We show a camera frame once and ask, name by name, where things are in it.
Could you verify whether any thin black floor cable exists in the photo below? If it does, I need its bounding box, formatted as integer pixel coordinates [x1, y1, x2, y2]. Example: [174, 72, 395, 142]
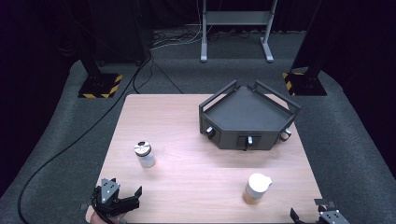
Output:
[151, 59, 185, 94]

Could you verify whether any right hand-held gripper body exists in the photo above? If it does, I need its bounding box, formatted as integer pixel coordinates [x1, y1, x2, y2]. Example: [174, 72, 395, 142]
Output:
[306, 202, 351, 224]

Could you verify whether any white-lidded jar of amber contents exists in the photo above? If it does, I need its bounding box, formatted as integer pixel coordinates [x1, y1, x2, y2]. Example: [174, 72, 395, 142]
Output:
[242, 173, 273, 205]

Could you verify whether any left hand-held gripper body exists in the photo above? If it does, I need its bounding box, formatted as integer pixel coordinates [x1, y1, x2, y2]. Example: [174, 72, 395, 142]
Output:
[91, 177, 140, 218]

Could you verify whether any bundle of floor cables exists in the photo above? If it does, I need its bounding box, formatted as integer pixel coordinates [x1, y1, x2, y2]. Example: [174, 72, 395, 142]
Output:
[150, 22, 204, 50]

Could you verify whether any thick black floor cable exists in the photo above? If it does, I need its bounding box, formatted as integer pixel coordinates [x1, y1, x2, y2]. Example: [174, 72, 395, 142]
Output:
[18, 54, 152, 224]

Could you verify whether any grey metal stand frame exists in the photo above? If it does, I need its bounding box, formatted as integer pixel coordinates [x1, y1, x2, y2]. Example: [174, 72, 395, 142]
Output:
[200, 0, 279, 63]

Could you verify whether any silver-lidded jar of white powder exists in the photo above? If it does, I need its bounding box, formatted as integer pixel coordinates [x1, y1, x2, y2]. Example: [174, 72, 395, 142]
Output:
[134, 140, 157, 169]

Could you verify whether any person's left hand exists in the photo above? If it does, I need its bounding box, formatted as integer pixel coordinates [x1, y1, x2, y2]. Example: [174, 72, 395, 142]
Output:
[90, 213, 127, 224]

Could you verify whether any black angular tray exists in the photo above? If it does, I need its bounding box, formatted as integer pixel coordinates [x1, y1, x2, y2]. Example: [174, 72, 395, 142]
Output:
[198, 79, 302, 152]

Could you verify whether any black stand with striped base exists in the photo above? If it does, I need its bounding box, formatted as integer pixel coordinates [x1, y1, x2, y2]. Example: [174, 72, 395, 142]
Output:
[282, 46, 328, 97]
[78, 46, 123, 99]

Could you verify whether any left hand-held gripper cable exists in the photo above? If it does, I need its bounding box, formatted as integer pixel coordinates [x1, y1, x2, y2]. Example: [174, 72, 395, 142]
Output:
[92, 192, 115, 224]

